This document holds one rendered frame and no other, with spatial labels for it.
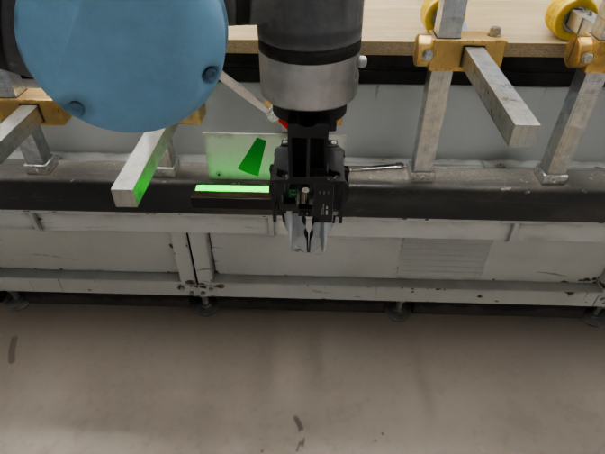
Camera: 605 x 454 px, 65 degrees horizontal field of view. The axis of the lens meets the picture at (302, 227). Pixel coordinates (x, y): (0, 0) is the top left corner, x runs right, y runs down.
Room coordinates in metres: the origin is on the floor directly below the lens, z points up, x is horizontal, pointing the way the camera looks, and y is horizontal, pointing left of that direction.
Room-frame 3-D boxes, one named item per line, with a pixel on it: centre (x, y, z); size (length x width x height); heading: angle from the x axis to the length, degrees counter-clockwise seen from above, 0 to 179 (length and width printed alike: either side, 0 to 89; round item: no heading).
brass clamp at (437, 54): (0.77, -0.25, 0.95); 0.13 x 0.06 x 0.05; 88
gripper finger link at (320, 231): (0.42, -0.02, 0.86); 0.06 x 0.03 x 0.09; 178
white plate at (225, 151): (0.76, 0.05, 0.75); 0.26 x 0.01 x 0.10; 88
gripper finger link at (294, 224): (0.42, 0.01, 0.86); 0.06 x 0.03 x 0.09; 178
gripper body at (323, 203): (0.41, -0.01, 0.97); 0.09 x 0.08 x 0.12; 178
